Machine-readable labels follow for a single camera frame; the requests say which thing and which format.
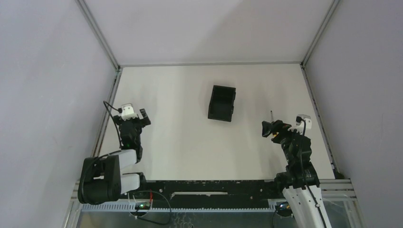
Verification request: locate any small green circuit board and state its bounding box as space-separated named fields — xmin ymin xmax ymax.
xmin=134 ymin=203 xmax=151 ymax=210

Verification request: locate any black looped wire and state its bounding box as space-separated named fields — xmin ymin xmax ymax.
xmin=127 ymin=190 xmax=173 ymax=226

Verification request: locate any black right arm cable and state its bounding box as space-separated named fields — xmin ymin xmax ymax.
xmin=295 ymin=117 xmax=328 ymax=228

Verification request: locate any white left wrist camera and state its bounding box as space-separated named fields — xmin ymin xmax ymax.
xmin=121 ymin=103 xmax=138 ymax=121

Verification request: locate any black plastic bin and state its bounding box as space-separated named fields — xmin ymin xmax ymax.
xmin=208 ymin=85 xmax=236 ymax=122

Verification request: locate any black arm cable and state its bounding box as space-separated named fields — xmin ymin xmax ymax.
xmin=295 ymin=117 xmax=328 ymax=228
xmin=103 ymin=100 xmax=124 ymax=149

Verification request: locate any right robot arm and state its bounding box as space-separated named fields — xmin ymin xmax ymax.
xmin=262 ymin=115 xmax=332 ymax=228

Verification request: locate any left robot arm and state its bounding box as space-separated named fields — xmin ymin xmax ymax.
xmin=77 ymin=106 xmax=151 ymax=205

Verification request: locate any white slotted cable duct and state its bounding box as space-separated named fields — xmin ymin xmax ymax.
xmin=81 ymin=201 xmax=278 ymax=212

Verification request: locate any black mounting rail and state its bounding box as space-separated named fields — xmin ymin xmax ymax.
xmin=135 ymin=180 xmax=283 ymax=209

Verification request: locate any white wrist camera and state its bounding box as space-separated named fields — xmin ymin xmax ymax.
xmin=121 ymin=103 xmax=138 ymax=121
xmin=288 ymin=114 xmax=312 ymax=134

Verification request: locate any screwdriver with yellow black handle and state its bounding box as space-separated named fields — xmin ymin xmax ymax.
xmin=270 ymin=110 xmax=277 ymax=138

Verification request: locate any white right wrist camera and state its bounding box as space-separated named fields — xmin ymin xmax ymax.
xmin=288 ymin=114 xmax=312 ymax=134

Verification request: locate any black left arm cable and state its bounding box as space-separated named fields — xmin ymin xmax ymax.
xmin=103 ymin=100 xmax=124 ymax=149

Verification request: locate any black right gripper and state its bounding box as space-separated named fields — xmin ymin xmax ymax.
xmin=261 ymin=119 xmax=304 ymax=164

